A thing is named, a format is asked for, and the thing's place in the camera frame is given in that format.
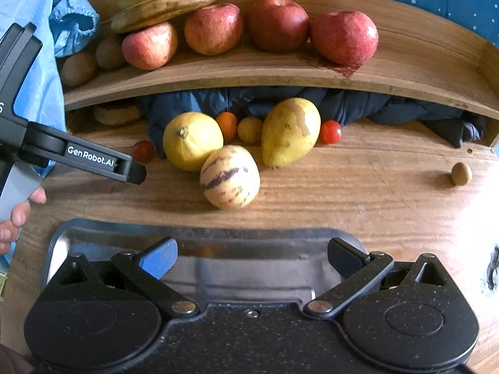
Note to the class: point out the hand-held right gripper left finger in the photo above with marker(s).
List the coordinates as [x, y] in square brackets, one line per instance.
[160, 259]

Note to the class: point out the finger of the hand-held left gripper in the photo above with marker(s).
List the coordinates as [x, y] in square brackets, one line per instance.
[89, 152]

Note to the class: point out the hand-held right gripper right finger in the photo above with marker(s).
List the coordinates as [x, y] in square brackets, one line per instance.
[347, 255]

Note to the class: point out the metal tray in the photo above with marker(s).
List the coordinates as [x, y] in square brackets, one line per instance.
[234, 249]

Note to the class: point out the red cherry tomato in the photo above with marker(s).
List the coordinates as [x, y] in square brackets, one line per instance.
[142, 151]
[330, 132]

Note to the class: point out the brown longan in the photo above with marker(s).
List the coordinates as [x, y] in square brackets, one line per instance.
[461, 173]

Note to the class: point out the person's left hand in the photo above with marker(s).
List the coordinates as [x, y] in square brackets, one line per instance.
[20, 214]

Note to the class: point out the brown round object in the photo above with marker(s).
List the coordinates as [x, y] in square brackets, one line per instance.
[117, 113]

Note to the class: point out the brown kiwi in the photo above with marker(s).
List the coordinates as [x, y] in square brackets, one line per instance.
[78, 68]
[111, 52]

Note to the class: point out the light blue cloth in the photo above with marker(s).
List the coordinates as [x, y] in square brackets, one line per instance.
[23, 4]

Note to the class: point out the crumpled blue plastic cover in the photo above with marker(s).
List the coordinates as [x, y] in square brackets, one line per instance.
[74, 19]

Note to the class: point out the yellow lemon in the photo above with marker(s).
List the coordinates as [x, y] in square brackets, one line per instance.
[191, 142]

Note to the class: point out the striped pepino melon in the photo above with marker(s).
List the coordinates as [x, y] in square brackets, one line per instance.
[230, 177]

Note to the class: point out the red apple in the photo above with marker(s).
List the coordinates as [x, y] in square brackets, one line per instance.
[277, 24]
[150, 46]
[344, 38]
[213, 29]

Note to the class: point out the yellow mango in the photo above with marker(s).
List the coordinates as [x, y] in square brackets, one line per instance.
[290, 132]

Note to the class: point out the small orange kumquat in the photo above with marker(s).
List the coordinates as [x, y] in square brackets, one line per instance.
[227, 124]

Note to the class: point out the dark navy jacket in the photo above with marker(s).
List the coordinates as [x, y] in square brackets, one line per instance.
[351, 105]

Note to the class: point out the small yellow round fruit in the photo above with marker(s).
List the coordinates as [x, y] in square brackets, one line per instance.
[250, 129]

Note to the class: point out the bunch of bananas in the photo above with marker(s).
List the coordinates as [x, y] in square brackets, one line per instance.
[167, 6]

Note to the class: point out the wooden shelf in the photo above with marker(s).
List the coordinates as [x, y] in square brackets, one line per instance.
[409, 46]

